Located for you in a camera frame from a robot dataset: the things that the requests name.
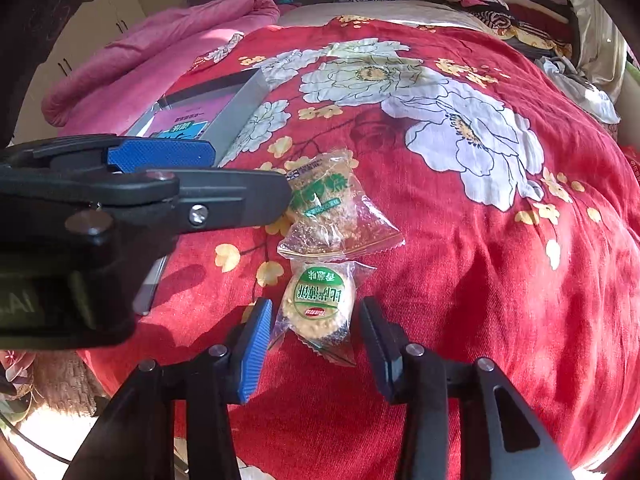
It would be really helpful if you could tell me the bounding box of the round biscuit green label packet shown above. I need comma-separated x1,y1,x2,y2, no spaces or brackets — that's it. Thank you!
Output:
270,260,376,367

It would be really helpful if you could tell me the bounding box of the clear green label cracker packet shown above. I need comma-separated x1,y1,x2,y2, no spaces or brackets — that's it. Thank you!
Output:
278,150,405,261

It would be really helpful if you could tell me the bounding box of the pink quilt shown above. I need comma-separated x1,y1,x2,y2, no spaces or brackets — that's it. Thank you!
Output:
41,0,280,136

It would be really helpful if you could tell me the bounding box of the grey tray box with book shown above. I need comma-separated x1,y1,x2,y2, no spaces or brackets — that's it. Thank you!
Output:
121,66,271,317

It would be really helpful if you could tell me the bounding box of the cream wardrobe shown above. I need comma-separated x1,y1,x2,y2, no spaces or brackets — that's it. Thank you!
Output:
12,0,145,144

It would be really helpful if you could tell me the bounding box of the floral fabric basket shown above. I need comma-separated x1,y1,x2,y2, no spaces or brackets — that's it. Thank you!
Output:
535,56,620,125

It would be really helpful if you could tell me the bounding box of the beige curtain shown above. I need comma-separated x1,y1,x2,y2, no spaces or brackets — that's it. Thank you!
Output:
570,0,627,102

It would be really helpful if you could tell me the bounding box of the stack of folded clothes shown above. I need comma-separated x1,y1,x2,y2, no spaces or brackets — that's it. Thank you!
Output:
445,0,579,61

